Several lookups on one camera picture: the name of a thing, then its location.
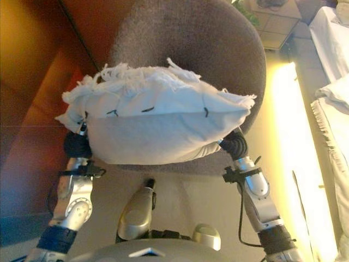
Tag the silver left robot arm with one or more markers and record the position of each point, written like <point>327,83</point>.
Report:
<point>73,202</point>

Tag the silver left robot leg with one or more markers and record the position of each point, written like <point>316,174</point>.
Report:
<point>137,207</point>

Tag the green potted plant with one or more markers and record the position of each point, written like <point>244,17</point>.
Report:
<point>246,13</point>

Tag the silver right robot leg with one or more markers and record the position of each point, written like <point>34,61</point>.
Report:
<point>207,236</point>

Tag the beige upholstered bed frame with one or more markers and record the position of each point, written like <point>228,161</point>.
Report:
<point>306,82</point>

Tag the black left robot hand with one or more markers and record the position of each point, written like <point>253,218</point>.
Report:
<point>75,146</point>

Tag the glossy reflective wardrobe cabinet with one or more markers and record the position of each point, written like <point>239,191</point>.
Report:
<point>32,68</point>

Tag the white fringed square cushion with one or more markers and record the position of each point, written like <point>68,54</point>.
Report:
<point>152,131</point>

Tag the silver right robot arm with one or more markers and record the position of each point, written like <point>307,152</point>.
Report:
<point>259,191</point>

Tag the white bed sheet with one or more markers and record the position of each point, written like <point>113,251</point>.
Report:
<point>332,41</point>

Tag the light wooden nightstand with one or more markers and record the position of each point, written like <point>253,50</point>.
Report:
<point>275,21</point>

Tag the silver robot torso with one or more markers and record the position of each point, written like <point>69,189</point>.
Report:
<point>152,253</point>

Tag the silver robot leg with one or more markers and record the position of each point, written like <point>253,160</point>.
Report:
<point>137,207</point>
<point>207,236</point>

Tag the cream fringed blanket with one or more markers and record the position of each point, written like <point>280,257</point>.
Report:
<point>340,131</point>

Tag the grey upholstered tub armchair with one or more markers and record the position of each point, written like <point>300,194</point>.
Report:
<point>204,41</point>

